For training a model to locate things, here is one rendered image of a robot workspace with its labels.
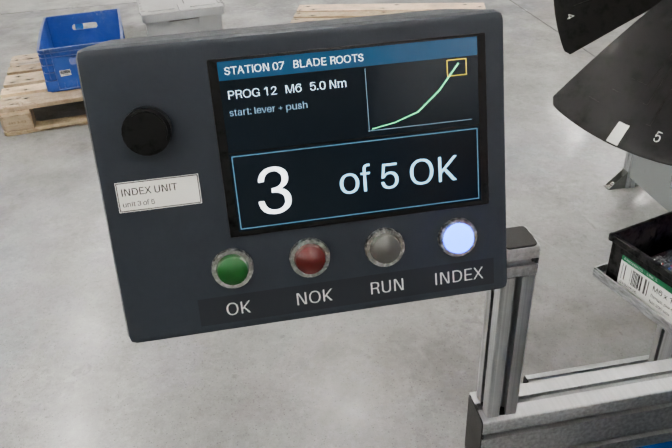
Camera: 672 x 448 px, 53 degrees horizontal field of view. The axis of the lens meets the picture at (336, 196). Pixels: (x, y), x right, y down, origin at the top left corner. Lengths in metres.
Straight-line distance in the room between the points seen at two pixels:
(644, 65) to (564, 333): 1.18
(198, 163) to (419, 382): 1.53
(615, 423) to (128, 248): 0.52
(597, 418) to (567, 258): 1.68
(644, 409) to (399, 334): 1.33
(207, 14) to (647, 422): 3.05
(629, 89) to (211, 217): 0.74
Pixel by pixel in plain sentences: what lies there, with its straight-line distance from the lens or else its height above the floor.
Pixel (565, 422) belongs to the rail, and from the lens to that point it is 0.74.
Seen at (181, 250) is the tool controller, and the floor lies 1.13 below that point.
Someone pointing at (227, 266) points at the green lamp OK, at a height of 1.12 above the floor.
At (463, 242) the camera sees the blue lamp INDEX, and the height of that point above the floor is 1.12.
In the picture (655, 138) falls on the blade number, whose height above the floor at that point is 0.95.
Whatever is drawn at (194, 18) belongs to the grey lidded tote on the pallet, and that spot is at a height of 0.42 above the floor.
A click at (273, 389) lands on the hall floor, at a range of 1.90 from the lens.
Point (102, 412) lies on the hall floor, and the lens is 1.97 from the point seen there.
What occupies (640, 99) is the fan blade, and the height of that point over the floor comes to 0.99.
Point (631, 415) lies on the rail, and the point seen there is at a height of 0.83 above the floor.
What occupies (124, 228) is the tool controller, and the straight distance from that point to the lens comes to 0.44.
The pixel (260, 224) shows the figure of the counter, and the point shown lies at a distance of 0.43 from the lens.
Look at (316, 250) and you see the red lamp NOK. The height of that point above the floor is 1.12.
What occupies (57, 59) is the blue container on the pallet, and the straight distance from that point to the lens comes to 3.58.
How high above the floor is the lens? 1.38
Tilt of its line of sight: 31 degrees down
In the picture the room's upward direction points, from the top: 3 degrees counter-clockwise
